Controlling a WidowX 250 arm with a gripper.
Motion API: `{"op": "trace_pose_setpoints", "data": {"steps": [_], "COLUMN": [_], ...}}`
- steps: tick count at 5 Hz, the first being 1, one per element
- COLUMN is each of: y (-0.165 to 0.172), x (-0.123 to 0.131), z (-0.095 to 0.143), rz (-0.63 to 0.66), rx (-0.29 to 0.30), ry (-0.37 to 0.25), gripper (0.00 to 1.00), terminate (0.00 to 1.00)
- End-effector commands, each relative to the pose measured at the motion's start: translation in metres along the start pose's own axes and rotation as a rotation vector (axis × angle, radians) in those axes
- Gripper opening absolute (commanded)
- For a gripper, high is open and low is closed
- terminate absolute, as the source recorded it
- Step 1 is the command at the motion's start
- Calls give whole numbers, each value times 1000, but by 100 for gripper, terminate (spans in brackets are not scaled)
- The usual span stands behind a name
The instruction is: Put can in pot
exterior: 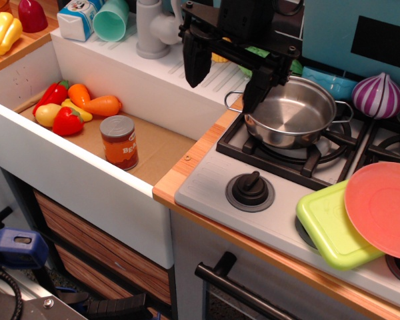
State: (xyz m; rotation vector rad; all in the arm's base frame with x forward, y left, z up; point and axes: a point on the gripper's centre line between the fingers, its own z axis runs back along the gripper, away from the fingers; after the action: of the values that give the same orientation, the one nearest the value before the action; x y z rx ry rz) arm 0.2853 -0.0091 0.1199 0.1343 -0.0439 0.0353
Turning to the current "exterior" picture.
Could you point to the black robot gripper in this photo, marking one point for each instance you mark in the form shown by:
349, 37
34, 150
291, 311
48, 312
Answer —
246, 23

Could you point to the orange toy bean can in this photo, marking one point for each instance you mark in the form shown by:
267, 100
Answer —
119, 141

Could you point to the stainless steel pot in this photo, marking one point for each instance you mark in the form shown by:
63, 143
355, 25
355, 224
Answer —
294, 116

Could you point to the yellow toy corn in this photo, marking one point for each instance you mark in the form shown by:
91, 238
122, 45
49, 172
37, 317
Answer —
218, 58

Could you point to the green toy bitter gourd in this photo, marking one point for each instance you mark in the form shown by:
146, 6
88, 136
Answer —
296, 66

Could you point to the grey toy faucet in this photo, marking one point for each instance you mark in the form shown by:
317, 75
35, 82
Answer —
157, 30

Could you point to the brown cardboard sheet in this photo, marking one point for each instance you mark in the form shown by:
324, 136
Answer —
158, 148

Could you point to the blue toy bowl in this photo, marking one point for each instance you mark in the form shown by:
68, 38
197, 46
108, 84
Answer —
339, 87

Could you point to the black stove knob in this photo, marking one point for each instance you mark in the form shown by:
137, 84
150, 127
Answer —
250, 192

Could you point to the orange toy carrot lower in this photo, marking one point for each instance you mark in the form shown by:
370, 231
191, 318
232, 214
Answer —
105, 106

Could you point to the orange toy carrot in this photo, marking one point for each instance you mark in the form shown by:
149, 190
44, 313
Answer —
79, 95
105, 106

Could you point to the teal plastic cup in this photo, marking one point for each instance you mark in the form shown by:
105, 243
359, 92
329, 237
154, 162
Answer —
110, 22

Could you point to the black stove grate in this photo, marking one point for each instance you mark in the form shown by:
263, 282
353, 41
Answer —
351, 143

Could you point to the yellow toy banana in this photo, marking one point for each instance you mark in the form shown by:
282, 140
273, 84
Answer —
84, 115

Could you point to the orange toy carrot upper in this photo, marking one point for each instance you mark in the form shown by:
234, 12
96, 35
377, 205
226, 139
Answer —
79, 95

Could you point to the purple toy onion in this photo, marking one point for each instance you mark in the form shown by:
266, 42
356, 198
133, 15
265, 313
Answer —
377, 97

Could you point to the toy milk carton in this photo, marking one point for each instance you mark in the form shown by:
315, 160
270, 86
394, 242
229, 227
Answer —
76, 19

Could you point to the red toy bell pepper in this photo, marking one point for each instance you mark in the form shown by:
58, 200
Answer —
68, 121

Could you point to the red toy chili pepper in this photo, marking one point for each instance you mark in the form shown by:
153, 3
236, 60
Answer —
56, 94

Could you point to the lime green plastic lid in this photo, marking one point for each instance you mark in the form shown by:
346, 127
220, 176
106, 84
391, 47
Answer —
324, 218

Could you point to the white toy sink basin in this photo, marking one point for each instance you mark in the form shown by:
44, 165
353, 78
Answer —
113, 200

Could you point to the yellow toy potato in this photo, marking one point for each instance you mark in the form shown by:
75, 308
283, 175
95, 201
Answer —
46, 114

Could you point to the pink plastic plate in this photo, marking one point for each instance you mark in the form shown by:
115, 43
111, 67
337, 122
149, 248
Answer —
372, 202

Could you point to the dark red toy dome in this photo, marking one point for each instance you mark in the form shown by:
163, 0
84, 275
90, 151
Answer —
32, 16

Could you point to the yellow toy bell pepper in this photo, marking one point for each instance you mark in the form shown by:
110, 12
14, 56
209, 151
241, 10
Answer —
10, 31

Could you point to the wooden drawer front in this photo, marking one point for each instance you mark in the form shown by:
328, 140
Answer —
100, 260

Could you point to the blue clamp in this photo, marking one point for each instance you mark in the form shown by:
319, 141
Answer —
20, 249

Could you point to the black oven door handle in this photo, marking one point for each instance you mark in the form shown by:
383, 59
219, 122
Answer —
217, 276

